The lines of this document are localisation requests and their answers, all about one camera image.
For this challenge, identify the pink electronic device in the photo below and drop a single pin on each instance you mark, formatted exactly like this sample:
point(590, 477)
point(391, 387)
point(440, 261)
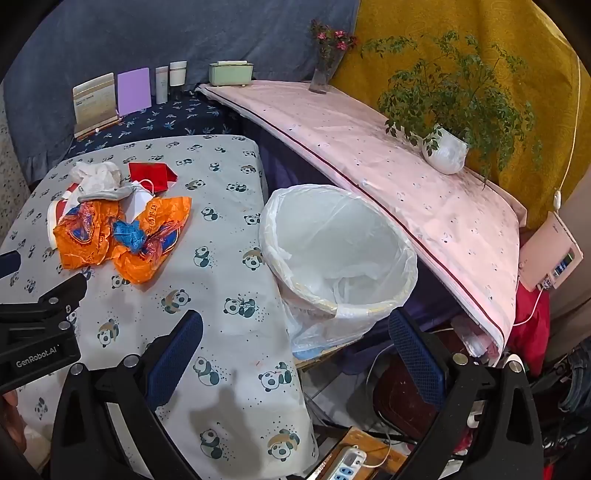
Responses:
point(549, 254)

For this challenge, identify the pink cloth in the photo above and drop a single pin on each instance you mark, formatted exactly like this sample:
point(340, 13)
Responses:
point(369, 152)

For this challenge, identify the red cloth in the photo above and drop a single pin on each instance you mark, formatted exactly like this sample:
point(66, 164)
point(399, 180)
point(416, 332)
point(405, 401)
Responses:
point(531, 332)

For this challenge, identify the purple card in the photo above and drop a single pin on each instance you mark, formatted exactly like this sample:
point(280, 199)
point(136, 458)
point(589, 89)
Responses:
point(134, 92)

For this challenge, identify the person's left hand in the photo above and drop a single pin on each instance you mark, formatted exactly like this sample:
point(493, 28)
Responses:
point(8, 415)

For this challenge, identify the white power strip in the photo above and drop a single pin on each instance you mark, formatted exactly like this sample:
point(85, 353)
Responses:
point(346, 464)

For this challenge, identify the navy printed cloth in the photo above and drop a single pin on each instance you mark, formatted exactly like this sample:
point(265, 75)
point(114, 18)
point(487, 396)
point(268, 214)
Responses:
point(161, 117)

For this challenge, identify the white jar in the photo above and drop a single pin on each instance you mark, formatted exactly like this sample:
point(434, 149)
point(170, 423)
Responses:
point(178, 74)

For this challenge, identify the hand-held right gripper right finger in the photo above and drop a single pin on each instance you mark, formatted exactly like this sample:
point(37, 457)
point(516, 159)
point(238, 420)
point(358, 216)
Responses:
point(415, 355)

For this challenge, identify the white tube bottle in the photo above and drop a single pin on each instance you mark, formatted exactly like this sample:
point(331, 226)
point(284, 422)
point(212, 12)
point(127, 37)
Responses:
point(161, 85)

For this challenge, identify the yellow cloth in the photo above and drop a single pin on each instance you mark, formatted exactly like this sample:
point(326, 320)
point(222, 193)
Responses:
point(517, 55)

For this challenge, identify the trash bin with white liner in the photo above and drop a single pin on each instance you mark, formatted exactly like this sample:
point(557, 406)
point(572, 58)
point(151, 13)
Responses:
point(332, 249)

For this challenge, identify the white plant pot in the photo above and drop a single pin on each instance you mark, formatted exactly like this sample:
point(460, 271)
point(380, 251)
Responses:
point(445, 152)

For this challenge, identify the white card on wooden stand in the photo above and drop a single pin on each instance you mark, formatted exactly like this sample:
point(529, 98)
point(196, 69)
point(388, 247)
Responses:
point(94, 99)

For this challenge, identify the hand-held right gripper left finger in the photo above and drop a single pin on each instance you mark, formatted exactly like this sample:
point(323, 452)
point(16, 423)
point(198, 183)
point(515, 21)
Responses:
point(178, 355)

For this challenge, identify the blue wrapper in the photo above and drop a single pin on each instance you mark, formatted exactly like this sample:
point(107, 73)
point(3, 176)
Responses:
point(129, 235)

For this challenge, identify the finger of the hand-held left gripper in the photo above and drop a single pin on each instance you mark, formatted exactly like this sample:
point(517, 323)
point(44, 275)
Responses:
point(51, 300)
point(9, 265)

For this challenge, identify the green tissue box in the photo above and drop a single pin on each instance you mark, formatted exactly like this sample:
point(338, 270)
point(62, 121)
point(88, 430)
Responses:
point(231, 74)

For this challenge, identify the red paper box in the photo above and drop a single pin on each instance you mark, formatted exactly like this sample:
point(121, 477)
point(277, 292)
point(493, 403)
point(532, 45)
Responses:
point(150, 175)

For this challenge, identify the green leafy plant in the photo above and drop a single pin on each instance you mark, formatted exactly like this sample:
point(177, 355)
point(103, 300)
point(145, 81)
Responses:
point(461, 92)

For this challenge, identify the blue-grey cloth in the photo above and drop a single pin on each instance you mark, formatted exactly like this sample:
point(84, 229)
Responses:
point(138, 37)

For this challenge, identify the glass vase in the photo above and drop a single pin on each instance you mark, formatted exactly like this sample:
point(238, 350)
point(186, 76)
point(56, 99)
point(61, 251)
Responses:
point(320, 81)

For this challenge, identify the pink flowers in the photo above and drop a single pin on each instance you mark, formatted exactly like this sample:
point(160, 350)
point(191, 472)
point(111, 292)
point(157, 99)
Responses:
point(330, 39)

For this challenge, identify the white paper sheet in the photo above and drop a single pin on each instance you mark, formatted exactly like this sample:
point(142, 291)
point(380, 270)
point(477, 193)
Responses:
point(138, 203)

